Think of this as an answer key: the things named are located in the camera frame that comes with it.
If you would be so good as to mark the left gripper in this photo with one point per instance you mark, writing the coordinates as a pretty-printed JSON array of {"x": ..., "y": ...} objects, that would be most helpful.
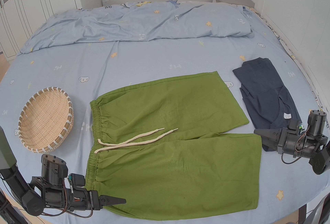
[{"x": 80, "y": 199}]

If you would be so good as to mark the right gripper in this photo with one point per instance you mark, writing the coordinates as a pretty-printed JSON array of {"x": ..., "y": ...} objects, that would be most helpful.
[{"x": 291, "y": 143}]

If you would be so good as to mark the green shorts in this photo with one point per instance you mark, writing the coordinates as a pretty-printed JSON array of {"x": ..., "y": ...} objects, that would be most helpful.
[{"x": 167, "y": 114}]

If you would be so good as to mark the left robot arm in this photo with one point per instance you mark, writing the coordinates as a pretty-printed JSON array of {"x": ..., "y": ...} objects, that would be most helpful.
[{"x": 54, "y": 168}]

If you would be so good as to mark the dark blue garment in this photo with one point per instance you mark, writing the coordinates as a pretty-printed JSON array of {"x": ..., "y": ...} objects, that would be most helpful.
[{"x": 263, "y": 88}]

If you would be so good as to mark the round woven basket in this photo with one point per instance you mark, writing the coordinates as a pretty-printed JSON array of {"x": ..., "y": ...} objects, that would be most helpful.
[{"x": 43, "y": 119}]

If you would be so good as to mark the bed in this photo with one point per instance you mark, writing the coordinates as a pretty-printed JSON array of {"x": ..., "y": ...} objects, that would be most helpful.
[{"x": 180, "y": 55}]

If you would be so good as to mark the pale blue quilt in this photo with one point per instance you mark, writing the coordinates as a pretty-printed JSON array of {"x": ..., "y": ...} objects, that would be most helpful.
[{"x": 154, "y": 24}]

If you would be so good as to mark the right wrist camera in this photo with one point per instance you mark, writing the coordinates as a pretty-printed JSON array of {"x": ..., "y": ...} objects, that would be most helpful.
[{"x": 294, "y": 125}]

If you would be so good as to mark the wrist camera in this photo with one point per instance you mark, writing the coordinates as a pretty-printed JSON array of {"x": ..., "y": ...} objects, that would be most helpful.
[
  {"x": 294, "y": 125},
  {"x": 76, "y": 180}
]

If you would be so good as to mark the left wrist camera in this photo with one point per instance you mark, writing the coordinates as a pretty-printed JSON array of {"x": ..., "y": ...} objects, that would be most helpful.
[{"x": 76, "y": 180}]

